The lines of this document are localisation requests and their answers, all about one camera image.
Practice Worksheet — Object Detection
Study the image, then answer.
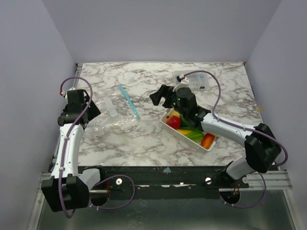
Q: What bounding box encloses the white perforated plastic basket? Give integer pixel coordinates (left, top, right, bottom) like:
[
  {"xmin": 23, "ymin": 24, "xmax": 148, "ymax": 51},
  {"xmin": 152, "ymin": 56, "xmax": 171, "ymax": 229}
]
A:
[{"xmin": 160, "ymin": 109, "xmax": 219, "ymax": 151}]

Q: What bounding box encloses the clear zip top bag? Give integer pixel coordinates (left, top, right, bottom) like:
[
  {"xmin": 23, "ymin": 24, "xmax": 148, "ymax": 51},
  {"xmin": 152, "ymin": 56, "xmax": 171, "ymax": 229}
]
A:
[{"xmin": 89, "ymin": 84, "xmax": 141, "ymax": 129}]

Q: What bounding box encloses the green toy leafy vegetable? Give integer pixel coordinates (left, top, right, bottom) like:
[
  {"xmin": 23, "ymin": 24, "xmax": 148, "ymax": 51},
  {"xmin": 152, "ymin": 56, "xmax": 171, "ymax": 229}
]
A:
[{"xmin": 179, "ymin": 115, "xmax": 204, "ymax": 142}]

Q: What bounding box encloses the red yellow toy apple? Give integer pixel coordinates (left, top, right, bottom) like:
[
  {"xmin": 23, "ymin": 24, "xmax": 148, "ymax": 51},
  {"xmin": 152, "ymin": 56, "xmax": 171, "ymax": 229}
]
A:
[{"xmin": 166, "ymin": 115, "xmax": 181, "ymax": 129}]

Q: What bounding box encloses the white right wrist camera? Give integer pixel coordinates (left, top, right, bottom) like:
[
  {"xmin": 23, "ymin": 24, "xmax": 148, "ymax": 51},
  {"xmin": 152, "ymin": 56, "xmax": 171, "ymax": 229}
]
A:
[{"xmin": 173, "ymin": 74, "xmax": 189, "ymax": 92}]

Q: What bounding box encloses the yellow toy banana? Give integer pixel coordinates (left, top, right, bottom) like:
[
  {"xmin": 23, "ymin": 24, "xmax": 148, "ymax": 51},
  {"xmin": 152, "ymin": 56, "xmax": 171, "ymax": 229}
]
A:
[{"xmin": 177, "ymin": 129, "xmax": 193, "ymax": 136}]

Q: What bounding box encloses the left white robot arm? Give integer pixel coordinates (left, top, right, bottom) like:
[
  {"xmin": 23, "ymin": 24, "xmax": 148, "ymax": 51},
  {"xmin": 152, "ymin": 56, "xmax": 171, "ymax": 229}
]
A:
[{"xmin": 41, "ymin": 88, "xmax": 106, "ymax": 212}]

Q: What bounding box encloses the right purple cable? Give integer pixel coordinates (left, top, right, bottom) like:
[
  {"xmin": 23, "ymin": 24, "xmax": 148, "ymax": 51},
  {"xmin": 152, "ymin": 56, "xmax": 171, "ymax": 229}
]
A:
[{"xmin": 182, "ymin": 70, "xmax": 288, "ymax": 208}]

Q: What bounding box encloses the clear plastic screw box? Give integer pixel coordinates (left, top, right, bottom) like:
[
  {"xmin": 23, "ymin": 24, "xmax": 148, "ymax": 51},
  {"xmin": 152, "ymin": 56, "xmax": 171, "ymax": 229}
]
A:
[{"xmin": 173, "ymin": 70, "xmax": 209, "ymax": 90}]

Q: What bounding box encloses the orange red toy fruit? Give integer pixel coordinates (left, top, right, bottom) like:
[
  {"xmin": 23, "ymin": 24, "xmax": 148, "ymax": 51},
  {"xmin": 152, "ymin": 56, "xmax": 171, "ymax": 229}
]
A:
[{"xmin": 201, "ymin": 133, "xmax": 215, "ymax": 149}]

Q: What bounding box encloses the yellow toy lemon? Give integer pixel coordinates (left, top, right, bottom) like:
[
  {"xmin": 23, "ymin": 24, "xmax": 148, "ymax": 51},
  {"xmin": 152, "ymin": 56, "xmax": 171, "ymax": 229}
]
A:
[{"xmin": 169, "ymin": 109, "xmax": 180, "ymax": 117}]

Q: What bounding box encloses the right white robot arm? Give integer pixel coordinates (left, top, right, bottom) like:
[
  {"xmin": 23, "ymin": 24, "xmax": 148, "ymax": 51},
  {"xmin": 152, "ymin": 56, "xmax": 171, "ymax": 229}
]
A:
[{"xmin": 150, "ymin": 84, "xmax": 281, "ymax": 188}]

